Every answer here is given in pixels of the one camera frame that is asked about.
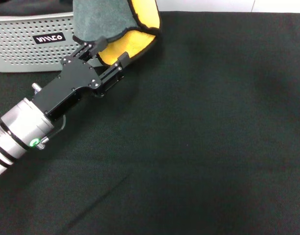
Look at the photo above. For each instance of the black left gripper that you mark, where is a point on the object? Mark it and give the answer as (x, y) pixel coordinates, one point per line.
(76, 78)

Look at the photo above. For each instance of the grey yellow towel black hem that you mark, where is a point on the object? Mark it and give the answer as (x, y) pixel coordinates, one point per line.
(103, 19)

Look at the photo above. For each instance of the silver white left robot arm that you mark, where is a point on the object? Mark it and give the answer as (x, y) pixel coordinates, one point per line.
(20, 132)

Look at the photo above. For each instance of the grey perforated storage basket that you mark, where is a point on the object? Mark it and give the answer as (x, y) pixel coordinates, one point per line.
(30, 56)

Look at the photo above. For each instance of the black tablecloth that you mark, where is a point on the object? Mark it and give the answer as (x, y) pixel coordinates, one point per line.
(189, 147)

